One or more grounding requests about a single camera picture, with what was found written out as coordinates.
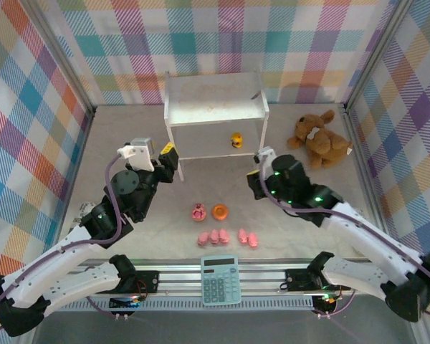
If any right black circuit board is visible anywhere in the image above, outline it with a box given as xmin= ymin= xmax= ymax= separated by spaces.
xmin=313 ymin=292 xmax=343 ymax=315

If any orange plastic donut toy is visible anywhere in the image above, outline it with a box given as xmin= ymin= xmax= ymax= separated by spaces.
xmin=210 ymin=203 xmax=231 ymax=221

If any light blue calculator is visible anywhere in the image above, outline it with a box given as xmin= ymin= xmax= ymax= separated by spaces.
xmin=199 ymin=254 xmax=242 ymax=307

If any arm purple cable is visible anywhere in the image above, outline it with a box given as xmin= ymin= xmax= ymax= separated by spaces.
xmin=0 ymin=153 xmax=144 ymax=336
xmin=259 ymin=156 xmax=430 ymax=320

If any black circuit board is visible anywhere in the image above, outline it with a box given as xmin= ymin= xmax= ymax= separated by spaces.
xmin=108 ymin=294 xmax=148 ymax=311
xmin=313 ymin=292 xmax=343 ymax=315

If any aluminium frame post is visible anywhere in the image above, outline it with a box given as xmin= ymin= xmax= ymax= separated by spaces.
xmin=343 ymin=0 xmax=416 ymax=114
xmin=23 ymin=0 xmax=97 ymax=119

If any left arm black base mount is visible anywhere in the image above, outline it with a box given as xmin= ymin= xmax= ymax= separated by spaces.
xmin=134 ymin=269 xmax=161 ymax=294

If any pink and red plastic toy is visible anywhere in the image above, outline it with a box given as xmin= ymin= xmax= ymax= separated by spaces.
xmin=190 ymin=202 xmax=208 ymax=222

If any white two-tier shelf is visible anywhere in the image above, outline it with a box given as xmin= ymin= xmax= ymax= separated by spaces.
xmin=163 ymin=68 xmax=271 ymax=183

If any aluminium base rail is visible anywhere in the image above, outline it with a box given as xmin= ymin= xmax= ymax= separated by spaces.
xmin=75 ymin=258 xmax=423 ymax=295

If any slotted grey cable duct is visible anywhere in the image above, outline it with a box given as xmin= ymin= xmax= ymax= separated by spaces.
xmin=87 ymin=296 xmax=315 ymax=312

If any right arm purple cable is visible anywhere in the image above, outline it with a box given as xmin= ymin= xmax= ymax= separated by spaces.
xmin=259 ymin=156 xmax=430 ymax=320

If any left black circuit board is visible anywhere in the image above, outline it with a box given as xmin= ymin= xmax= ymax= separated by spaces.
xmin=108 ymin=294 xmax=148 ymax=311

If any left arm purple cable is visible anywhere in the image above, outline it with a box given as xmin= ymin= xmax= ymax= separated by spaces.
xmin=0 ymin=153 xmax=144 ymax=336

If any brown plush dog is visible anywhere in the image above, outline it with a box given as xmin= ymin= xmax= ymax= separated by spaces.
xmin=287 ymin=109 xmax=355 ymax=171

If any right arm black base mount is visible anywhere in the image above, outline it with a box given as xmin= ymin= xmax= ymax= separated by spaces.
xmin=285 ymin=267 xmax=325 ymax=292

